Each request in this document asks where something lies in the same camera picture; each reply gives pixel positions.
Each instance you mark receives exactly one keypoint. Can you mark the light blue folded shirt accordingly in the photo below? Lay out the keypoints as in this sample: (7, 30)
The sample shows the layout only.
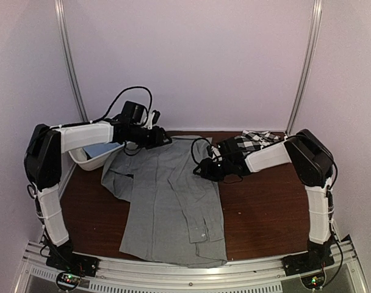
(99, 149)

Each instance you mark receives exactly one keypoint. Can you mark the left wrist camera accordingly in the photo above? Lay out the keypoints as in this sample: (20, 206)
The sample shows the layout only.
(135, 114)

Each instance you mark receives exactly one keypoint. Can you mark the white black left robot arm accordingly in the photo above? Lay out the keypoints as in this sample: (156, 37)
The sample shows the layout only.
(43, 163)

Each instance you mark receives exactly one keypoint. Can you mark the circuit board with leds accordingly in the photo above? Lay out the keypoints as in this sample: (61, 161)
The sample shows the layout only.
(313, 281)
(67, 281)

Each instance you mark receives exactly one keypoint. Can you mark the grey long sleeve shirt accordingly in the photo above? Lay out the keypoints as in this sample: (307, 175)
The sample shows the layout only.
(174, 216)

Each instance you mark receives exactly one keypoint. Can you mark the white plastic laundry basket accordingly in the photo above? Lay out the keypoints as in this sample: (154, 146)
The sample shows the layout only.
(80, 158)

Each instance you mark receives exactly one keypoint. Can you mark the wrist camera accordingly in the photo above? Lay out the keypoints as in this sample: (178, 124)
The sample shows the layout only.
(135, 114)
(228, 149)

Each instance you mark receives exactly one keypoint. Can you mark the black white plaid folded shirt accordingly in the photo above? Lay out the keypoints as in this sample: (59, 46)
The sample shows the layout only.
(251, 141)

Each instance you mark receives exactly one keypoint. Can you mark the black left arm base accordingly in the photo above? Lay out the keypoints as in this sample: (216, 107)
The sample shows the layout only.
(67, 261)

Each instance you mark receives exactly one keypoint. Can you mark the silver corner post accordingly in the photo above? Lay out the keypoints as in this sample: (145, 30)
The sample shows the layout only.
(68, 58)
(313, 36)

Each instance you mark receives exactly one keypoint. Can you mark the right circuit board with leds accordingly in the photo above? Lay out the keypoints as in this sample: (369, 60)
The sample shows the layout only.
(313, 281)

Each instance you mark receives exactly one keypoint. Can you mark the left circuit board with leds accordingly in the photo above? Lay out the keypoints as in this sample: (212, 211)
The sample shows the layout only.
(67, 281)

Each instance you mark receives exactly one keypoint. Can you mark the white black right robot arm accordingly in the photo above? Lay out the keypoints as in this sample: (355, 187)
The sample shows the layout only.
(313, 163)

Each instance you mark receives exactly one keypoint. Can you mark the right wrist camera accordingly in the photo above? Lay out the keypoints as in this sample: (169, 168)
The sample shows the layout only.
(228, 149)

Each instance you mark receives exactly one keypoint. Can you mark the silver left corner post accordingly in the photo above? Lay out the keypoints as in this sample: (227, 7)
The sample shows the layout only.
(68, 58)

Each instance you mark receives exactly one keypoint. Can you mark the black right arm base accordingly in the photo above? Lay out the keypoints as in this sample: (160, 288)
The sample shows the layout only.
(309, 261)

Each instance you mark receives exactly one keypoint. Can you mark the aluminium front rail frame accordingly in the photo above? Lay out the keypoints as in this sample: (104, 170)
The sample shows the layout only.
(253, 275)

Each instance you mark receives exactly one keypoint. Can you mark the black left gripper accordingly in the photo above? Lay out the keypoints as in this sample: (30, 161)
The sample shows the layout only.
(157, 138)

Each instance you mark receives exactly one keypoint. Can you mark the silver right corner post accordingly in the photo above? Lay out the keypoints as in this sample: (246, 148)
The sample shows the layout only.
(313, 36)

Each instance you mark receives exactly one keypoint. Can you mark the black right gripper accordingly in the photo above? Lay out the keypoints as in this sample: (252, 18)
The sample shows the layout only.
(207, 171)

